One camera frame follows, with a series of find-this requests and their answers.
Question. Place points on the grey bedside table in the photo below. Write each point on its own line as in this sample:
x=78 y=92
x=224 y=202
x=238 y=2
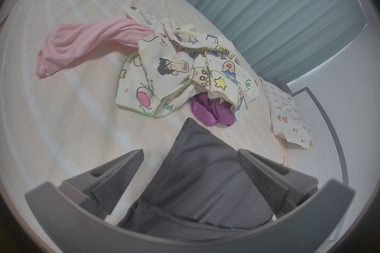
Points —
x=280 y=82

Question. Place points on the white printed pillow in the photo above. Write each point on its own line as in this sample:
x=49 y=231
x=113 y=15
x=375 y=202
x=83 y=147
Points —
x=286 y=118

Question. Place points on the blue-green curtain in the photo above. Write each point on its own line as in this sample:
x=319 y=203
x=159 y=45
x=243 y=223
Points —
x=267 y=8

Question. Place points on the pink garment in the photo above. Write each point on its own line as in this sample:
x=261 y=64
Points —
x=74 y=44

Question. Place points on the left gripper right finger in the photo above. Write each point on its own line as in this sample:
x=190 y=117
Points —
x=276 y=183

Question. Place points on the white printed pyjama top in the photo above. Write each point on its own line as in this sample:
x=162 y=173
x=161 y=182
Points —
x=166 y=68

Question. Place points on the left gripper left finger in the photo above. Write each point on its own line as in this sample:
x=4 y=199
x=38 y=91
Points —
x=112 y=183

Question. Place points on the purple garment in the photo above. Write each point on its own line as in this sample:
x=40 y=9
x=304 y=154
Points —
x=204 y=112

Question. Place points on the black T-shirt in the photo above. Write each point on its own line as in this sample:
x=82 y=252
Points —
x=193 y=180

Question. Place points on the bed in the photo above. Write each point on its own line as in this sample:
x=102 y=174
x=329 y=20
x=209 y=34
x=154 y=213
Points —
x=74 y=127

